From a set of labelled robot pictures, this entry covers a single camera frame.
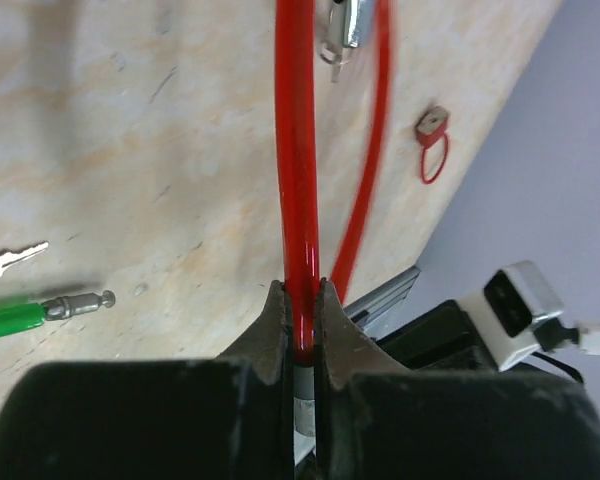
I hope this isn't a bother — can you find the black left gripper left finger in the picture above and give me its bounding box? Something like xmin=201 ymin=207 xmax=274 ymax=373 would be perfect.
xmin=0 ymin=281 xmax=294 ymax=479

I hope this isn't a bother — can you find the green cable lock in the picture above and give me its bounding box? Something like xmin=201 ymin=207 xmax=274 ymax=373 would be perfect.
xmin=0 ymin=290 xmax=116 ymax=338

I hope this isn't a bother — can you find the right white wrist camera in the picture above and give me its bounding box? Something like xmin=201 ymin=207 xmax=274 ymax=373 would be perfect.
xmin=457 ymin=261 xmax=600 ymax=372

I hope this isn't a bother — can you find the red cable lock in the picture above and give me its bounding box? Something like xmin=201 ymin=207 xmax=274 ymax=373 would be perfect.
xmin=274 ymin=1 xmax=393 ymax=437

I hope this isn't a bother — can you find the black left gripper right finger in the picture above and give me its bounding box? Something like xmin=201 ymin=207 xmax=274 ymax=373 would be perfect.
xmin=314 ymin=281 xmax=600 ymax=479

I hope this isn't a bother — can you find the thin red wire padlock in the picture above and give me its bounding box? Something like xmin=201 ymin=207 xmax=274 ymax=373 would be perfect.
xmin=414 ymin=105 xmax=451 ymax=185

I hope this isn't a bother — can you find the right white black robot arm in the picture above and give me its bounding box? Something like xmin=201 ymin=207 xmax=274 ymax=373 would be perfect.
xmin=314 ymin=283 xmax=600 ymax=479

